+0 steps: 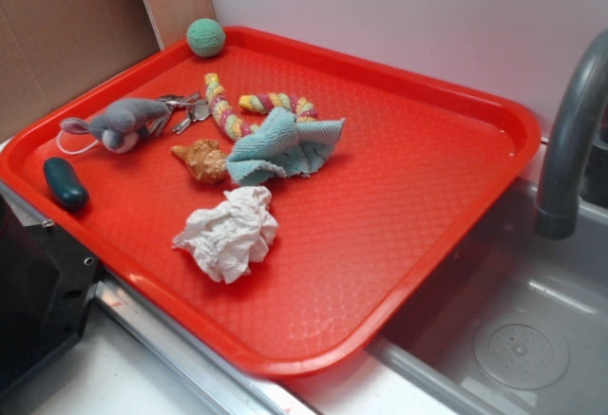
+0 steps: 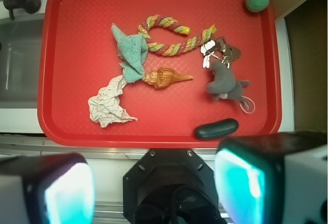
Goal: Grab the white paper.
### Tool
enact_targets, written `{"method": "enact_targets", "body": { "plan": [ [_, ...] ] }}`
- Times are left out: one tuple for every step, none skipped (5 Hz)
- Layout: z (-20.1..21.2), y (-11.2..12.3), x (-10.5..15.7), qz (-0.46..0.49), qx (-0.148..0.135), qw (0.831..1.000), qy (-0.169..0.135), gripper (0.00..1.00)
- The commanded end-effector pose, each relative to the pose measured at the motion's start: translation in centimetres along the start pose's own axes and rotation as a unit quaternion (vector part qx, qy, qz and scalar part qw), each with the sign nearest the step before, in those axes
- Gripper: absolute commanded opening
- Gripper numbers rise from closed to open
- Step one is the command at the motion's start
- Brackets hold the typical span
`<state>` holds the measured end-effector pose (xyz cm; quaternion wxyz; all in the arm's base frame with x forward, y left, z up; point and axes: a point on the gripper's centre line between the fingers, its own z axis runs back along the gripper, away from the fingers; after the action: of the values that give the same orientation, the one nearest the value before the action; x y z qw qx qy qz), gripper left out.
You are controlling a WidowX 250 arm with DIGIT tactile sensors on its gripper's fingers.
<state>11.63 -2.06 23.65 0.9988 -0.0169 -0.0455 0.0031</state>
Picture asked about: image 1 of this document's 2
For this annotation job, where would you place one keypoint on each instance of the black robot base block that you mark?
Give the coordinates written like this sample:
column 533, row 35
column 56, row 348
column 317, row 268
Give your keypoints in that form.
column 48, row 279

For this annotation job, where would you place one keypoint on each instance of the crumpled white paper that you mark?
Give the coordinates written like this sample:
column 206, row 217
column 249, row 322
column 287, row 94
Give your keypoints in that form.
column 226, row 240

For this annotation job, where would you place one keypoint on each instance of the red plastic tray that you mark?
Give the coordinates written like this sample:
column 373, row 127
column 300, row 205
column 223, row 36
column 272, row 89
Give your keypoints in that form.
column 418, row 164

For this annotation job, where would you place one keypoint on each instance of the light blue cloth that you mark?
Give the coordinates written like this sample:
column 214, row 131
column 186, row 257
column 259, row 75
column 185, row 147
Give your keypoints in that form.
column 283, row 147

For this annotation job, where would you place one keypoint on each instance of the brown toy ice cream cone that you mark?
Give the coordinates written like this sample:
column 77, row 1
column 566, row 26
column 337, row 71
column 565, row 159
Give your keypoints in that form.
column 203, row 160

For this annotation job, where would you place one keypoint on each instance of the silver key bunch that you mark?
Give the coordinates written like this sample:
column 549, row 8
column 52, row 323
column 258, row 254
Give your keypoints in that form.
column 188, row 104

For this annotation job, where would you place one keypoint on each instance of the green textured ball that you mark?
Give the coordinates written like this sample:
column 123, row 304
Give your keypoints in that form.
column 206, row 37

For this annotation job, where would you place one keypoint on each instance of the grey plush mouse toy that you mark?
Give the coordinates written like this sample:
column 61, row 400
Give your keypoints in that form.
column 118, row 128

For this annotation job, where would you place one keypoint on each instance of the dark green toy pickle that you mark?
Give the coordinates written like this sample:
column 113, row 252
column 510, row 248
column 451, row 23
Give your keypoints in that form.
column 64, row 184

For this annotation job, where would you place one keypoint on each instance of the grey plastic sink basin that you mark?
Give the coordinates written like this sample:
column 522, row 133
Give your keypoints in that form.
column 510, row 322

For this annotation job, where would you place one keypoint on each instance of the grey toy faucet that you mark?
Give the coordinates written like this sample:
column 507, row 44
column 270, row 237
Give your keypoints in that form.
column 575, row 162

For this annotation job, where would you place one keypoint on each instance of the brown cardboard panel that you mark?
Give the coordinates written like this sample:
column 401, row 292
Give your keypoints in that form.
column 53, row 51

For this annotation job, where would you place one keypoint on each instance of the colourful braided rope toy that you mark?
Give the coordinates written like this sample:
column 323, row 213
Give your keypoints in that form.
column 233, row 126

